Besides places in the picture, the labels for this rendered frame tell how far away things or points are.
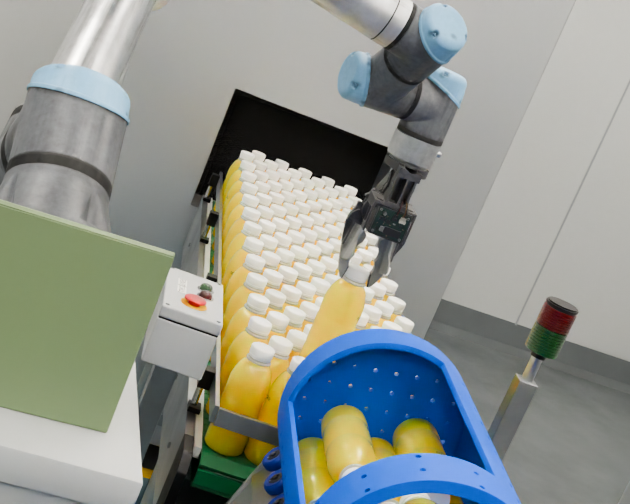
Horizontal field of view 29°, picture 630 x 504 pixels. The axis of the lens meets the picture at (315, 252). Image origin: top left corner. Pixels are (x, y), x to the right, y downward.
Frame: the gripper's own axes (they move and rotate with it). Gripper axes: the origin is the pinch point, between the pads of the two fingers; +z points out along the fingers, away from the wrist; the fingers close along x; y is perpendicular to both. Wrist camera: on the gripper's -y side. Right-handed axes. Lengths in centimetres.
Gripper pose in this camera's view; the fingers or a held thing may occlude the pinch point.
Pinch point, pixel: (356, 273)
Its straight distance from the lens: 195.2
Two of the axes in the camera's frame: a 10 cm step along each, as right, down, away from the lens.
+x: 9.2, 3.4, 1.7
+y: 0.7, 2.9, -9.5
